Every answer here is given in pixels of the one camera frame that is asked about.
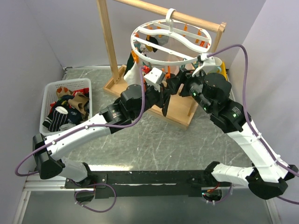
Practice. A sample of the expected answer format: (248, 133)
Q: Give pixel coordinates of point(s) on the navy striped sock in basket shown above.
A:
(57, 118)

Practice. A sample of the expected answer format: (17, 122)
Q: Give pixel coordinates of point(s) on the red sock in basket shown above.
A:
(85, 91)

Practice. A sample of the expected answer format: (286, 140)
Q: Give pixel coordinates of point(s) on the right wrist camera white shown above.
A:
(207, 64)

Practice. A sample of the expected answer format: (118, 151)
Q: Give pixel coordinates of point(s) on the wooden hanger rack frame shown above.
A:
(181, 111)

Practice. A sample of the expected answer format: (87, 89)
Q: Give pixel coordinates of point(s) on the yellow plastic tray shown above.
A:
(223, 71)

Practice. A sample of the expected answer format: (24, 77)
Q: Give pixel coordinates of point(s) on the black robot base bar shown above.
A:
(152, 183)

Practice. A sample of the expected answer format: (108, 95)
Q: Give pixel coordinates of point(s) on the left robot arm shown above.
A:
(129, 107)

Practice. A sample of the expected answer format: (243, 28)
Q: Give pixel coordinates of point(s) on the dark green dotted sock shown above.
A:
(130, 63)

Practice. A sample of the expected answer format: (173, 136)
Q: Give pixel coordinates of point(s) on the white round clip hanger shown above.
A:
(195, 40)

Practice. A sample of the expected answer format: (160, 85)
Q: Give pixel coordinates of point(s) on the pale green mug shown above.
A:
(217, 68)

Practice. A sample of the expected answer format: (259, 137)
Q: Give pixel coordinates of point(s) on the pink sheer sock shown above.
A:
(178, 47)

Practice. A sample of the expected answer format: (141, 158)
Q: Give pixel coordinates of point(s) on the argyle tan sock in basket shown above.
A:
(62, 91)

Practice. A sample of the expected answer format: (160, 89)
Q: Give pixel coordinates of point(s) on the navy patterned sock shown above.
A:
(63, 101)

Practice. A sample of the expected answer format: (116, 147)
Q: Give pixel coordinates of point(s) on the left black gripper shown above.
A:
(162, 95)

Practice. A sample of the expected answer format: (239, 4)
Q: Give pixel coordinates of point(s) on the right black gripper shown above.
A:
(173, 83)

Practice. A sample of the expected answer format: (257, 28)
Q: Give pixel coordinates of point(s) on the white plastic laundry basket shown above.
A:
(50, 96)

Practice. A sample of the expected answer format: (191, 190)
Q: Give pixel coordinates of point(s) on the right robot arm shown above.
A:
(265, 179)

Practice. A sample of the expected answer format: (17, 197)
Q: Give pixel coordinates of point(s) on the tan brown ribbed sock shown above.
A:
(78, 102)

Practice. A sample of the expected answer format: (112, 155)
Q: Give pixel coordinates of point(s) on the yellow white small sock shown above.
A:
(144, 49)

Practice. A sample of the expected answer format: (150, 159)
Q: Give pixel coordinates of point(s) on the aluminium rail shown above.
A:
(35, 183)

